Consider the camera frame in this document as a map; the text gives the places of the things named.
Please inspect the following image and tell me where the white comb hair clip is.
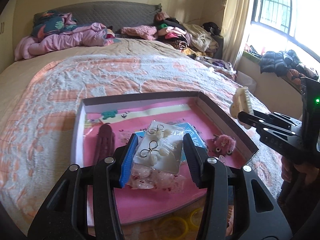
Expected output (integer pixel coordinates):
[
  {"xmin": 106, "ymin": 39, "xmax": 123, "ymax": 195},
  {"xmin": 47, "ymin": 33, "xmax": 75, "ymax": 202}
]
[{"xmin": 229, "ymin": 87, "xmax": 254, "ymax": 119}]

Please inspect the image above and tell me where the pink polka-dot fabric bow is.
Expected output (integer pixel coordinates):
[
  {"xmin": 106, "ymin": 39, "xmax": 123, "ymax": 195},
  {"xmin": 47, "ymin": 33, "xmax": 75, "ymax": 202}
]
[{"xmin": 127, "ymin": 164, "xmax": 186, "ymax": 193}]

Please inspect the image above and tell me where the mauve snap hair clip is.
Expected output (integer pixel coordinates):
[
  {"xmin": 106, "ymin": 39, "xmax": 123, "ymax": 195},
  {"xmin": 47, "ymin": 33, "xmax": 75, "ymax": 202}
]
[{"xmin": 93, "ymin": 124, "xmax": 115, "ymax": 164}]

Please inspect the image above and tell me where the pink fluffy pompom hair tie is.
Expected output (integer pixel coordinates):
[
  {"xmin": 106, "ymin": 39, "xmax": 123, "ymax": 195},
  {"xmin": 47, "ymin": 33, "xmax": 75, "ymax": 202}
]
[{"xmin": 211, "ymin": 134, "xmax": 237, "ymax": 156}]

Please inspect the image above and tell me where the earring card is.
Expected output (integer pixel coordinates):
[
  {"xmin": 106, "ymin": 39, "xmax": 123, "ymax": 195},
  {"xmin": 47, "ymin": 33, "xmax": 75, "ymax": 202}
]
[{"xmin": 133, "ymin": 120, "xmax": 185, "ymax": 174}]

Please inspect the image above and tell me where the yellow bangle bracelet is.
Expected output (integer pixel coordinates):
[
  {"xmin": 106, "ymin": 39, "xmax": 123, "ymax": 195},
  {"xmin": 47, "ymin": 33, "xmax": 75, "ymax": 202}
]
[
  {"xmin": 189, "ymin": 207, "xmax": 205, "ymax": 228},
  {"xmin": 157, "ymin": 217, "xmax": 189, "ymax": 240}
]

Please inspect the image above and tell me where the dark shallow cardboard tray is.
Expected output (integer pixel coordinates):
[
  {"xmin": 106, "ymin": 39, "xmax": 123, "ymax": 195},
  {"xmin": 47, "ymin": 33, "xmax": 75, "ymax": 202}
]
[{"xmin": 71, "ymin": 91, "xmax": 258, "ymax": 224}]

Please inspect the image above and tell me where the black puffer jacket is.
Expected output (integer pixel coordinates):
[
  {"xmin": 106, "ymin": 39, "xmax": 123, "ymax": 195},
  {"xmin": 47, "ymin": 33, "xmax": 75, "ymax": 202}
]
[{"xmin": 260, "ymin": 50, "xmax": 305, "ymax": 77}]

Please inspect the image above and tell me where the pile of mixed clothes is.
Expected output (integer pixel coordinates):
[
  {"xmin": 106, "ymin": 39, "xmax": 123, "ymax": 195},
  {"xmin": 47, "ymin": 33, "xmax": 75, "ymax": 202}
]
[{"xmin": 154, "ymin": 11, "xmax": 223, "ymax": 59}]

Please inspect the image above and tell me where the cream curtain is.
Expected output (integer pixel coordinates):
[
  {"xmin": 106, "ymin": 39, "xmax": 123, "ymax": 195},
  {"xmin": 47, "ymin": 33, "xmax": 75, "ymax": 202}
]
[{"xmin": 221, "ymin": 0, "xmax": 254, "ymax": 69}]

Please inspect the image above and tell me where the window with metal bars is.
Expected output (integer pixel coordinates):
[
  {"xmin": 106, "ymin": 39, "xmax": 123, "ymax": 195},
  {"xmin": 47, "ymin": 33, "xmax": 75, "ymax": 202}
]
[{"xmin": 251, "ymin": 0, "xmax": 320, "ymax": 43}]

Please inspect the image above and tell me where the pink folded knit garment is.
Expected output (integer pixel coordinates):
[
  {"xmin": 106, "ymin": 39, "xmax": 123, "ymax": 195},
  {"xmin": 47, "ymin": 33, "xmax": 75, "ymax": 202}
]
[{"xmin": 120, "ymin": 25, "xmax": 158, "ymax": 41}]

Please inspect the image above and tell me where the pink crumpled quilt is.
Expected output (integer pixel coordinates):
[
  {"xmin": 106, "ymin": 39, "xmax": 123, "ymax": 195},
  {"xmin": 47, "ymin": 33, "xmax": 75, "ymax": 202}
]
[{"xmin": 14, "ymin": 23, "xmax": 116, "ymax": 61}]

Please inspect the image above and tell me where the beige bed sheet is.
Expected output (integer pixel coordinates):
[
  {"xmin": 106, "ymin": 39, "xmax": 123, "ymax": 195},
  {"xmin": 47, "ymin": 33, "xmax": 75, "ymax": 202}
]
[{"xmin": 1, "ymin": 38, "xmax": 187, "ymax": 122}]

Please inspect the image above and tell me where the grey quilted headboard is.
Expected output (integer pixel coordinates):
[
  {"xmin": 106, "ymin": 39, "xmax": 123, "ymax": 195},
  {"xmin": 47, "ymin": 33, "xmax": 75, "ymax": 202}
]
[{"xmin": 53, "ymin": 1, "xmax": 162, "ymax": 33}]

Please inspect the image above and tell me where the cream built-in wardrobe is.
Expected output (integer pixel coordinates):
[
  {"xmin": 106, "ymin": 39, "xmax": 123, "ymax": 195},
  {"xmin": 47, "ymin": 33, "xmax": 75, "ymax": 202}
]
[{"xmin": 0, "ymin": 0, "xmax": 17, "ymax": 73}]

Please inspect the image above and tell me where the dark floral pillow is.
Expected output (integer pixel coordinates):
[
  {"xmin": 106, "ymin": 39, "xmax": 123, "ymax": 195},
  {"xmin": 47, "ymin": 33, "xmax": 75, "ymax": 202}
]
[{"xmin": 31, "ymin": 10, "xmax": 78, "ymax": 40}]

